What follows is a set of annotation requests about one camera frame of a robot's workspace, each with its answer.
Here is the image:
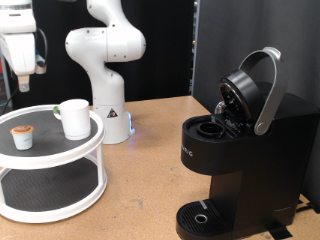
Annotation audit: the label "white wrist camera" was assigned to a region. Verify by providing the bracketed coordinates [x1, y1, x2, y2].
[34, 49, 48, 75]

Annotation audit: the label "black power cable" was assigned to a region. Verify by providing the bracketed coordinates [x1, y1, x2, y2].
[294, 199, 316, 214]

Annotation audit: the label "white two-tier turntable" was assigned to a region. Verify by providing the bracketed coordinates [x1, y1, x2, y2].
[0, 104, 108, 224]

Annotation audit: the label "black Keurig coffee machine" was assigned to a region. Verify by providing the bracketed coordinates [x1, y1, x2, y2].
[175, 46, 320, 240]

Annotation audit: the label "white mug with green tape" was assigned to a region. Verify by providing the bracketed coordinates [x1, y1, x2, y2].
[53, 98, 92, 141]

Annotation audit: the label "white coffee pod orange lid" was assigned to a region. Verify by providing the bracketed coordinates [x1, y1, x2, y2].
[9, 124, 35, 151]

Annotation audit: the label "grey metal frame post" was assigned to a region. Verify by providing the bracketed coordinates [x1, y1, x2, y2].
[189, 0, 199, 98]
[0, 56, 14, 111]

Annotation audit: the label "black tape strip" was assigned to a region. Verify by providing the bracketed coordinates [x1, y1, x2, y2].
[265, 220, 294, 240]

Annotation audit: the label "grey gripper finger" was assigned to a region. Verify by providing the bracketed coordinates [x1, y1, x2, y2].
[17, 74, 31, 93]

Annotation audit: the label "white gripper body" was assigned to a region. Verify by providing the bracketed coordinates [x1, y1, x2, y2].
[0, 32, 37, 77]

